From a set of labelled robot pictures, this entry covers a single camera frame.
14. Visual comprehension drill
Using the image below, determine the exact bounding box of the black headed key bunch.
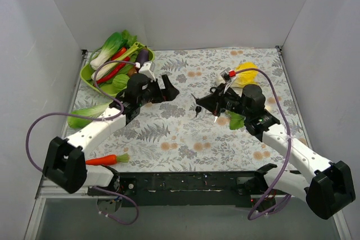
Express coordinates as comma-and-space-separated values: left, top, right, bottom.
195, 105, 203, 117

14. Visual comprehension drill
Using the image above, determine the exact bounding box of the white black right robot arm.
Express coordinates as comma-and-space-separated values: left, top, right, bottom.
196, 84, 356, 219

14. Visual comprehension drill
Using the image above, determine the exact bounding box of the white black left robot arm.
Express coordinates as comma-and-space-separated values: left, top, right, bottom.
43, 74, 179, 195

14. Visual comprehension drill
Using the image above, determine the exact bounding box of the black padlock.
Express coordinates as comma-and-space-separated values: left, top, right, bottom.
210, 86, 224, 94

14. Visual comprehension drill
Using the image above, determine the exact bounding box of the white radish toy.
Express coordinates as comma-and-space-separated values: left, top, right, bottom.
229, 112, 245, 130

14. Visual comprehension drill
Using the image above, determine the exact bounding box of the brown kiwi toy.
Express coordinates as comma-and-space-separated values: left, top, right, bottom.
127, 67, 138, 77

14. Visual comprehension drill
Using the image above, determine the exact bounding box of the yellow napa cabbage toy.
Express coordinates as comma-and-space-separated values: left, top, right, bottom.
230, 62, 258, 93

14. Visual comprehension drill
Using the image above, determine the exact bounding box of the green round cabbage toy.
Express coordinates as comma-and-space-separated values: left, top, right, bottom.
111, 74, 130, 92

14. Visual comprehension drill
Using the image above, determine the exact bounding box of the purple eggplant toy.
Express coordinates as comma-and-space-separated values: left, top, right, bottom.
136, 47, 149, 67

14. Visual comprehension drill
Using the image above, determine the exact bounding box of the floral patterned table mat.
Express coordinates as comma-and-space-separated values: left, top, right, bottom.
85, 48, 307, 172

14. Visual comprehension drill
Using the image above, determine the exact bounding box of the red chili pepper toy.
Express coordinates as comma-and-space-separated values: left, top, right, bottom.
96, 47, 127, 85

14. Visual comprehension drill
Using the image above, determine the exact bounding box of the green bok choy toy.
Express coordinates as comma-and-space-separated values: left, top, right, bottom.
90, 32, 128, 70

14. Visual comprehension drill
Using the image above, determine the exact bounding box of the green plastic tray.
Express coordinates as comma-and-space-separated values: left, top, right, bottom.
80, 46, 156, 97

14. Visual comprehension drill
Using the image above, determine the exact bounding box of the orange carrot toy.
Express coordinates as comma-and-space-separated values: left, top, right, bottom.
85, 153, 130, 166

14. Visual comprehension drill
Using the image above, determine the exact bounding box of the green napa cabbage toy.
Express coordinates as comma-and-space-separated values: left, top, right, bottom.
67, 102, 110, 129

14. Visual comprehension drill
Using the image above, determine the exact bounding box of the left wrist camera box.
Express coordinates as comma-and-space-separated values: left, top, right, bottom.
135, 61, 156, 81

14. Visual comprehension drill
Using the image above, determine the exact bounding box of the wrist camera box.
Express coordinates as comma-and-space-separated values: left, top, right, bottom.
220, 68, 236, 83
135, 61, 156, 81

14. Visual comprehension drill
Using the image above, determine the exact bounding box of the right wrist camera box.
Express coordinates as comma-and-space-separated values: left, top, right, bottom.
220, 68, 236, 83

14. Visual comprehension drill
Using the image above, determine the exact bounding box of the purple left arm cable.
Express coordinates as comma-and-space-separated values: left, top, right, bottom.
25, 60, 140, 226

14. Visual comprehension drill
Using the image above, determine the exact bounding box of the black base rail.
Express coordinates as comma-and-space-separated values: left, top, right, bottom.
87, 171, 267, 207

